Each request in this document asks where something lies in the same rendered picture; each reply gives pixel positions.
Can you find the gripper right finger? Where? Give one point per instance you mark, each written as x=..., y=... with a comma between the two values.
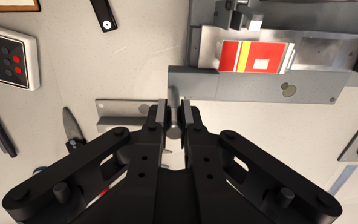
x=265, y=168

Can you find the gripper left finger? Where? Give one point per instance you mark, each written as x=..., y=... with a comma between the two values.
x=84, y=165

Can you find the grey cylindrical ratchet spindle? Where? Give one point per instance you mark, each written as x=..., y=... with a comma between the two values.
x=174, y=112

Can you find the white strip red mark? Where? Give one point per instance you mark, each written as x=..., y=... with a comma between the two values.
x=104, y=192

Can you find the blue flat strip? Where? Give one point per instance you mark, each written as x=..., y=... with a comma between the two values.
x=342, y=179

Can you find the grey bench micrometer body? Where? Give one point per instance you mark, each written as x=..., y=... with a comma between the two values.
x=246, y=89

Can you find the grey flat plate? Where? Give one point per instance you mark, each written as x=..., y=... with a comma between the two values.
x=351, y=151

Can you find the black folding knife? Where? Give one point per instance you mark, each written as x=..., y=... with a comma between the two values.
x=71, y=126

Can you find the black rod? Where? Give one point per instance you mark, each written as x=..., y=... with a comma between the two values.
x=7, y=142

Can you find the white thin plate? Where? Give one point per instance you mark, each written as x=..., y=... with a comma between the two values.
x=290, y=60

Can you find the red yellow striped plate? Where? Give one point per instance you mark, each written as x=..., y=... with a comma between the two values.
x=265, y=53

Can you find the red round button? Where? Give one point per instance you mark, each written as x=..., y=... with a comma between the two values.
x=16, y=59
x=18, y=70

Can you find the grey round button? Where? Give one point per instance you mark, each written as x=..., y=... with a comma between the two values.
x=9, y=72
x=4, y=50
x=7, y=61

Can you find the white control box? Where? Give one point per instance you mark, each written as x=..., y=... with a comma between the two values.
x=30, y=56

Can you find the black bar white dot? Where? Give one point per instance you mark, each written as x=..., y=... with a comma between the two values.
x=102, y=14

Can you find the grey lever white tip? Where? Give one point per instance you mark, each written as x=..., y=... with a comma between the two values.
x=223, y=15

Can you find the brown framed board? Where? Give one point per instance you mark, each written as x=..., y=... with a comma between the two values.
x=19, y=8

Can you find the grey angle bracket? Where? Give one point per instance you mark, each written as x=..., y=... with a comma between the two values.
x=120, y=110

